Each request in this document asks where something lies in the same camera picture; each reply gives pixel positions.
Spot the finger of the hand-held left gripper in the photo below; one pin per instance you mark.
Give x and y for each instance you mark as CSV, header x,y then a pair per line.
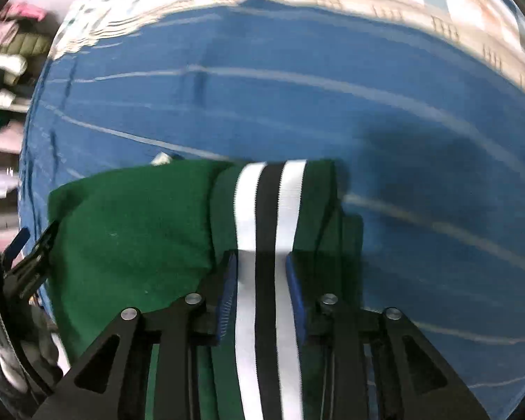
x,y
37,262
16,245

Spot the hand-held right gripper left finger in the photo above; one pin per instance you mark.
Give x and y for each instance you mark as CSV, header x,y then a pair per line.
x,y
227,288

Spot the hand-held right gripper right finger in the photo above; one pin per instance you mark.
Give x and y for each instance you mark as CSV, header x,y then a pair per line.
x,y
295,293

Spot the green varsity jacket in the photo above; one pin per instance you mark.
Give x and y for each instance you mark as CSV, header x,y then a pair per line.
x,y
135,236

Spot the pile of clothes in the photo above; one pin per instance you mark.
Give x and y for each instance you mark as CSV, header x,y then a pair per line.
x,y
8,65

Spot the blue striped bed sheet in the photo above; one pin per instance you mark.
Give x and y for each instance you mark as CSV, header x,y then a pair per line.
x,y
332,118

